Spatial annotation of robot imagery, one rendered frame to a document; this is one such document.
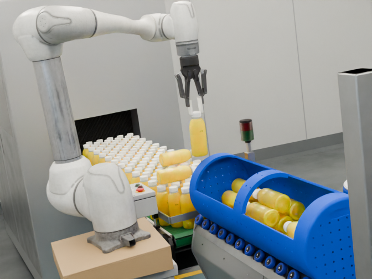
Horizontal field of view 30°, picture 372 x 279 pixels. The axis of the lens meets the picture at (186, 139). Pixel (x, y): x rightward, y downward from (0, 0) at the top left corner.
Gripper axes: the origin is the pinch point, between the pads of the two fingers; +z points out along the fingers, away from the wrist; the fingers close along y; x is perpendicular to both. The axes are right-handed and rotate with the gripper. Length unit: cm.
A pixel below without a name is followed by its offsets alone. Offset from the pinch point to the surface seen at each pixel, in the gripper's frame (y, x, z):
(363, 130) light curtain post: -27, -147, -14
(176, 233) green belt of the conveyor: -11, 14, 55
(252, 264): -4, -43, 53
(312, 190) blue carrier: 20, -50, 29
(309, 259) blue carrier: -5, -85, 38
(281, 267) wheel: -2, -62, 48
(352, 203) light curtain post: -27, -143, 2
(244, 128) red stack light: 41, 42, 22
